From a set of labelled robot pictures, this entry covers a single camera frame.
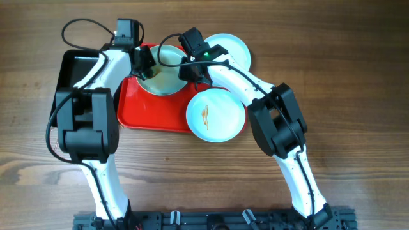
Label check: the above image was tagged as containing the white plate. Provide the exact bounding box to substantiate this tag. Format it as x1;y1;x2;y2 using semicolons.
186;88;246;142
205;33;251;71
137;45;187;96

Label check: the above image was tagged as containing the green yellow sponge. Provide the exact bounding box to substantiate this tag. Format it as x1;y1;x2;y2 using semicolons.
142;68;158;80

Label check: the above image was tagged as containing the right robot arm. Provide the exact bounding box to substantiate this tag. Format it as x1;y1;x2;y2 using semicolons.
178;27;332;229

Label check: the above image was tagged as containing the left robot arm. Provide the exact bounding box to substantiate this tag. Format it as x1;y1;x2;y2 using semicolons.
45;19;154;229

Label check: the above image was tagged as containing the red plastic tray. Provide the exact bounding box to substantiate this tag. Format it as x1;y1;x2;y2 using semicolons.
116;43;250;134

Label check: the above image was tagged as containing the black rectangular tray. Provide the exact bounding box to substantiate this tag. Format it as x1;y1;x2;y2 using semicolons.
50;49;98;116

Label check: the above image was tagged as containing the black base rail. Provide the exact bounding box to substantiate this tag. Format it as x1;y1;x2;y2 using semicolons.
72;207;358;230

